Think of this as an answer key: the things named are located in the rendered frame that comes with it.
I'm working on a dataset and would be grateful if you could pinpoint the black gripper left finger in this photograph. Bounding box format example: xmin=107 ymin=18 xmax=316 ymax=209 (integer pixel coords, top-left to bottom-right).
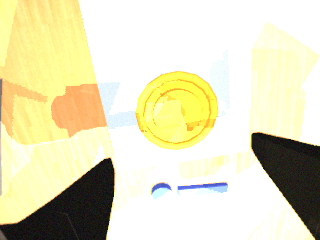
xmin=0 ymin=158 xmax=116 ymax=240

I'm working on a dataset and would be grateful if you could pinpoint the yellow plate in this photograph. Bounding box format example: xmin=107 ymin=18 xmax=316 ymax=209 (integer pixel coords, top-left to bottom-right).
xmin=135 ymin=70 xmax=218 ymax=150

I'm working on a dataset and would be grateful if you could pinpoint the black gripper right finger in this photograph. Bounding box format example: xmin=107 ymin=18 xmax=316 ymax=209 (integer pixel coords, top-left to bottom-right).
xmin=251 ymin=132 xmax=320 ymax=240

